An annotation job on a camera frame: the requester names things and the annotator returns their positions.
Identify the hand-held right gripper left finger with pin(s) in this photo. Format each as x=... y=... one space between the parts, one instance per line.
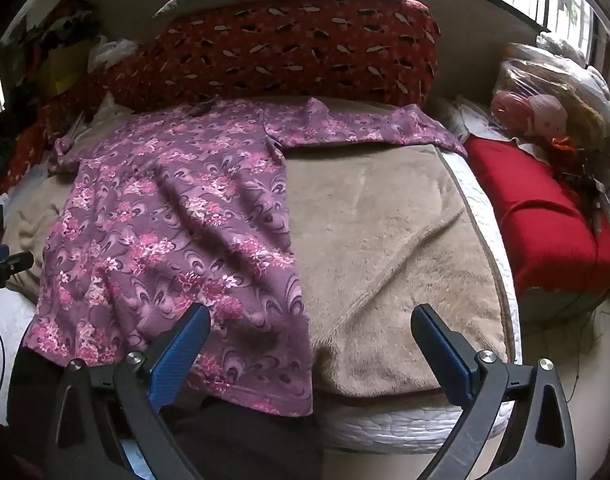
x=185 y=355

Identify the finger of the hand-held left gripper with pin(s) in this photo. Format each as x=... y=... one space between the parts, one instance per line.
x=20 y=262

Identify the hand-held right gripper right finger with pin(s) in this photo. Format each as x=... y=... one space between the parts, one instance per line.
x=442 y=355

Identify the purple floral shirt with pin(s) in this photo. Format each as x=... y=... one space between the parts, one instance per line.
x=160 y=220

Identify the dark pile of clothes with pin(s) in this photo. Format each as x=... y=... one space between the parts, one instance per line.
x=60 y=25

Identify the person's black pants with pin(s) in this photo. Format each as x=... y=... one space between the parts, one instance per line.
x=235 y=445

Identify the beige fleece blanket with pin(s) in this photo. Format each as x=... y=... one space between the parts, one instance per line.
x=385 y=235

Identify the cream cloth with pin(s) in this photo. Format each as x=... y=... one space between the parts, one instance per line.
x=105 y=120

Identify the red cloth covered bench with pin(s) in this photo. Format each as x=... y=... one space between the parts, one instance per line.
x=540 y=220

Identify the yellow bag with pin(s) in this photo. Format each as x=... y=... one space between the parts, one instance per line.
x=60 y=72

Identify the white plastic bag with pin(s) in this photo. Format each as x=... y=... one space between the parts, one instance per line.
x=110 y=52

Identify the white papers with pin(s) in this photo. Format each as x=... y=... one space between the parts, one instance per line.
x=477 y=120

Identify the clear plastic bag of toys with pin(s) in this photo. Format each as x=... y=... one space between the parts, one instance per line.
x=540 y=100

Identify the white bundled quilt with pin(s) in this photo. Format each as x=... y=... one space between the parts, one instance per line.
x=585 y=65

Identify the red patterned bolster pillow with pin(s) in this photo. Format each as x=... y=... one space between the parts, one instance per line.
x=295 y=50

